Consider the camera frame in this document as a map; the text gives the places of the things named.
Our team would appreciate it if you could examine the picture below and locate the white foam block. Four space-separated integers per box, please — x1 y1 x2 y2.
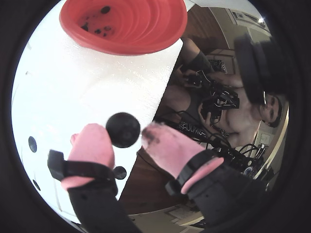
11 0 184 225

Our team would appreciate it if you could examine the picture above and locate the pink-tipped gripper finger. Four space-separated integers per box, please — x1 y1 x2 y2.
47 122 143 233

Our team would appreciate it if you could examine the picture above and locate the stained pink gripper finger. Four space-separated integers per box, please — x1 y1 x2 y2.
142 122 268 221

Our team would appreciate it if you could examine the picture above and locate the red collapsible silicone cup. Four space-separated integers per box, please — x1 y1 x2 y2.
59 0 189 56

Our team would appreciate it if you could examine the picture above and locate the shirtless seated person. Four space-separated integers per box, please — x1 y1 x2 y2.
167 36 290 156

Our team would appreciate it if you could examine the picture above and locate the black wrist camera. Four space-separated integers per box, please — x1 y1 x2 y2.
233 33 290 105

